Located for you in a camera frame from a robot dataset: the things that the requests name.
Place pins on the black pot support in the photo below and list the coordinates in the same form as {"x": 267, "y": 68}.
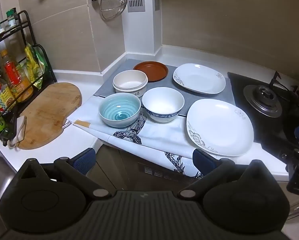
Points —
{"x": 277, "y": 80}

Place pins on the white cloth with black print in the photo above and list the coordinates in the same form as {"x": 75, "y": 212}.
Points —
{"x": 162, "y": 135}

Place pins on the round gas burner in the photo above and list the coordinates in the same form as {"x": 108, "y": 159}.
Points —
{"x": 263, "y": 100}

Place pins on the sauce bottle with yellow label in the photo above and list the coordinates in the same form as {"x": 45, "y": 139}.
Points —
{"x": 4, "y": 97}

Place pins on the spice jar with green cap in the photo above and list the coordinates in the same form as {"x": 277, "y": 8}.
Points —
{"x": 11, "y": 17}

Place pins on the teal spiral bowl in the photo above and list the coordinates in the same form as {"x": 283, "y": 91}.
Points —
{"x": 119, "y": 110}

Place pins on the white bowl with blue pattern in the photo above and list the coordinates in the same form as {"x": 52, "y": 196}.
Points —
{"x": 163, "y": 102}

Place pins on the metal mesh strainer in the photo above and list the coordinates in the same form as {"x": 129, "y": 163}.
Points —
{"x": 113, "y": 3}

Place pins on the brown round plate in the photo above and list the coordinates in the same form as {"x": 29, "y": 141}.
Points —
{"x": 149, "y": 70}

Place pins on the grey table mat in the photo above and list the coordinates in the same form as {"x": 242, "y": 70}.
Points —
{"x": 209, "y": 98}

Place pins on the black gas stove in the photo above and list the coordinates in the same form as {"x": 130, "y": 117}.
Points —
{"x": 264, "y": 130}

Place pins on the yellow green snack packets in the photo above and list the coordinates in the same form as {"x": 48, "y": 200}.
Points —
{"x": 34, "y": 65}

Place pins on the cream bowl with black print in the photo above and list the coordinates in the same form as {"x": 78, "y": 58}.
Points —
{"x": 129, "y": 81}

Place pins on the white floral plate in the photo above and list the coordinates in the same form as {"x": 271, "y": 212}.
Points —
{"x": 219, "y": 126}
{"x": 199, "y": 78}

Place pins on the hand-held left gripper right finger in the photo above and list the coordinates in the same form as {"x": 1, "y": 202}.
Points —
{"x": 202, "y": 161}

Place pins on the wooden cutting board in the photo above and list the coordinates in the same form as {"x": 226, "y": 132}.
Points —
{"x": 49, "y": 112}

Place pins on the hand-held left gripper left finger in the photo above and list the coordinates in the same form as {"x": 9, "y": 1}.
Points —
{"x": 85, "y": 160}

